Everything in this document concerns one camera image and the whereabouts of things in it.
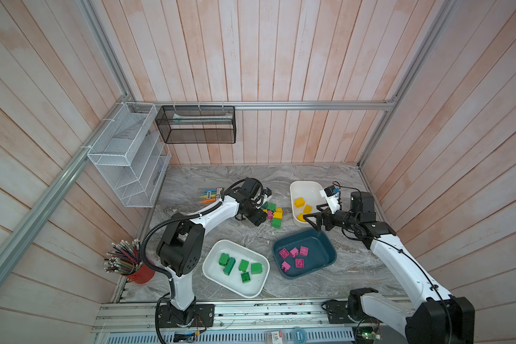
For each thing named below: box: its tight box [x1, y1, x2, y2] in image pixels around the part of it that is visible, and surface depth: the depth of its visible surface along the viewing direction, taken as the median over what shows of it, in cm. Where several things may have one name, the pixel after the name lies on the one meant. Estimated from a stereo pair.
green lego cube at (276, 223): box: [270, 217, 282, 229], surface depth 99 cm
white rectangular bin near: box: [202, 239, 271, 299], surface depth 84 cm
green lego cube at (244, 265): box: [237, 259, 250, 273], surface depth 86 cm
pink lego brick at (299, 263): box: [294, 258, 305, 269], surface depth 85 cm
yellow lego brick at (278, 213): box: [273, 207, 284, 220], surface depth 100 cm
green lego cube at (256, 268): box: [250, 263, 264, 275], surface depth 84 cm
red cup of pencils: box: [101, 238, 156, 285], surface depth 75 cm
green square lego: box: [240, 271, 251, 284], surface depth 81 cm
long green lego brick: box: [222, 257, 236, 276], surface depth 84 cm
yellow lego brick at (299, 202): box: [293, 197, 306, 209], surface depth 105 cm
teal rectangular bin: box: [272, 230, 337, 280], surface depth 89 cm
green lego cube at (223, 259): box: [218, 252, 231, 266], surface depth 86 cm
